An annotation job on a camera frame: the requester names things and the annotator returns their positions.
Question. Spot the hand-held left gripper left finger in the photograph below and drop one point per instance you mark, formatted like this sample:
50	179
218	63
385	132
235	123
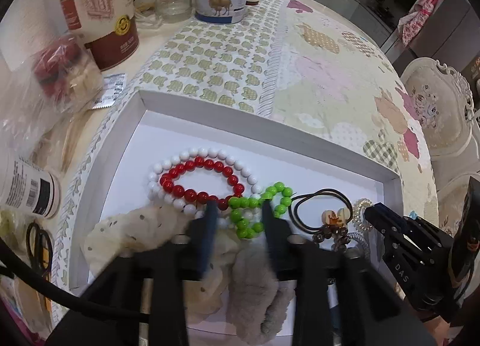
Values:
208	229

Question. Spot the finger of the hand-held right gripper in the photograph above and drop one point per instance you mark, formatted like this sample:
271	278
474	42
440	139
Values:
431	237
386	222

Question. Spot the grey fluffy scrunchie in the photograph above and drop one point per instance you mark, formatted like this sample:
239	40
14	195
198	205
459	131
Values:
255	293

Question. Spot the cream carved floral chair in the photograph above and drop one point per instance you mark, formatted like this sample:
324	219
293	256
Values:
453	199
431	105

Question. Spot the patchwork quilted tablecloth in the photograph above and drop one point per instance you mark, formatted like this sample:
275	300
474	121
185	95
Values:
318	68

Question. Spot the small white label jar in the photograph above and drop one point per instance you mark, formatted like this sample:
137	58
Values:
30	188

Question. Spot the yellow lid plastic jar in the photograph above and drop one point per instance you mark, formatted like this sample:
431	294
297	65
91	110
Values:
112	42

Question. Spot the white cardboard box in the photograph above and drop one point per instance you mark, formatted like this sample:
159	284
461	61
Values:
262	150

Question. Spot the small foil sachet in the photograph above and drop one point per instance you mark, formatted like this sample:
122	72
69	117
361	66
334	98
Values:
110	90

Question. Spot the plastic bag of red dates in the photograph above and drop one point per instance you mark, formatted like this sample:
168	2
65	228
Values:
56	64

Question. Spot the pink floral cloth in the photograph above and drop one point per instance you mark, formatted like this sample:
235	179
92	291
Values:
416	19

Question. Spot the cream dotted scrunchie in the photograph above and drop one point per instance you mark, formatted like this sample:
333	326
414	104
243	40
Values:
123	233

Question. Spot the white paper towel roll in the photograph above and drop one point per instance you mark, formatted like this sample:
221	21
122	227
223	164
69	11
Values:
26	30

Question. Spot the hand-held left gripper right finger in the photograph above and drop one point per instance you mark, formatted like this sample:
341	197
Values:
270	233

